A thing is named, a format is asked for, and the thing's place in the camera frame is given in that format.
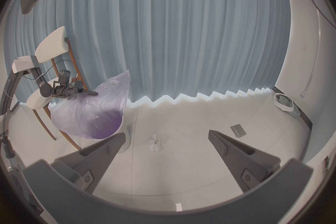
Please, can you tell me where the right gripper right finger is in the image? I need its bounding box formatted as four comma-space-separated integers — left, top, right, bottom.
208, 130, 281, 194

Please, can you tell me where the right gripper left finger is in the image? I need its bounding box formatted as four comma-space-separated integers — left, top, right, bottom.
51, 132, 126, 196

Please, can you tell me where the purple plastic bag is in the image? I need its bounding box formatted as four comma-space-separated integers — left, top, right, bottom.
50, 70, 131, 139

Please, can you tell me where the white plastic wrapper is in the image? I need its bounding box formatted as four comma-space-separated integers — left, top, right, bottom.
147, 133, 164, 152

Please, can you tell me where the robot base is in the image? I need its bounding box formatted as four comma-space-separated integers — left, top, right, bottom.
4, 155, 45, 218

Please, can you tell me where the white trash bin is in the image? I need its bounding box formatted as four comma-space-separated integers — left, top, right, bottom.
113, 113, 132, 153

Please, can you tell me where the white and grey floor tray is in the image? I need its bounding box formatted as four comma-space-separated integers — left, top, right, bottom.
273, 92, 301, 118

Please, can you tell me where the white cushioned wooden chair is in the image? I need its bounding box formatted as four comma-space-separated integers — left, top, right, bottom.
26, 26, 88, 151

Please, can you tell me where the pale blue curtain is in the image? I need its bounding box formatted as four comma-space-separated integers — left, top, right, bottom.
4, 0, 292, 110

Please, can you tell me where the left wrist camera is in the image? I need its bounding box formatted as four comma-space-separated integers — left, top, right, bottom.
54, 69, 72, 87

